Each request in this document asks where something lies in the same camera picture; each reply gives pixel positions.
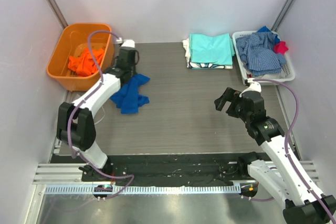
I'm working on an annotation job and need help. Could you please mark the orange t shirt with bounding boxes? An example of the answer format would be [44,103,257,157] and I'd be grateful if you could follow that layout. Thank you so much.
[67,48,98,77]

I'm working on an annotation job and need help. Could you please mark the blue t shirt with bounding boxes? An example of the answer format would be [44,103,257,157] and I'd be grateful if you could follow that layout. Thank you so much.
[110,74,150,114]

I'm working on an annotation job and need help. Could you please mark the red cloth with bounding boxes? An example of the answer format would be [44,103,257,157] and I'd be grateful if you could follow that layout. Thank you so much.
[274,41,289,55]

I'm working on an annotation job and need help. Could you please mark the folded white printed t shirt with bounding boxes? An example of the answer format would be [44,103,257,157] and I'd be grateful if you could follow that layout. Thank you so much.
[182,39,233,70]

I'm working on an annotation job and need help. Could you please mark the orange plastic tub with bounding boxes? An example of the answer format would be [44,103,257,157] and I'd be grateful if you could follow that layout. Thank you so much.
[47,23,114,91]

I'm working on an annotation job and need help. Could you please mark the slotted white cable duct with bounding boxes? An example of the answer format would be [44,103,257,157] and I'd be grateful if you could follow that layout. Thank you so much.
[45,184,241,195]

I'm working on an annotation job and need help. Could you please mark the folded teal t shirt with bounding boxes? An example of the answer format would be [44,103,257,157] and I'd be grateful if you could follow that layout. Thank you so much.
[189,33,235,66]

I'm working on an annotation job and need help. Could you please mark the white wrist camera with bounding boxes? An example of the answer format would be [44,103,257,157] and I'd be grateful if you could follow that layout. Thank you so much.
[116,38,135,48]
[239,78,261,97]

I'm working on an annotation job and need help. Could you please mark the white plastic laundry basket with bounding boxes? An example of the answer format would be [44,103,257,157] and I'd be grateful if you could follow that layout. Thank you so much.
[232,30,296,84]

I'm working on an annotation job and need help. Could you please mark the blue checkered shirt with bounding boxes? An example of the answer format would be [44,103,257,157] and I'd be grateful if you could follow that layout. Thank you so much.
[236,31,287,76]

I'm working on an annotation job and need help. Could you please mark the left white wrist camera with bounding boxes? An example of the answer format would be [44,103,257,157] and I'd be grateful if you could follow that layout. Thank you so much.
[116,38,135,48]

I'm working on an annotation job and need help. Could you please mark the blue cloth in basket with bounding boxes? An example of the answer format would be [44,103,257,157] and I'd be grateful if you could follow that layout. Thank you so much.
[257,26,280,45]

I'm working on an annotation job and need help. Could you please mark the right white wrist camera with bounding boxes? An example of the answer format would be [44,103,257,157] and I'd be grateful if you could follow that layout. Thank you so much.
[239,78,261,97]

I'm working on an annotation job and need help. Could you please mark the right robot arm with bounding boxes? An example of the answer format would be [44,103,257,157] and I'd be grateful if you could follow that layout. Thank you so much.
[214,86,335,223]

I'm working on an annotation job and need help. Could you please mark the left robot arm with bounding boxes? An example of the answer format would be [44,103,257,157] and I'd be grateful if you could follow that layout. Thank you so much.
[56,45,139,182]

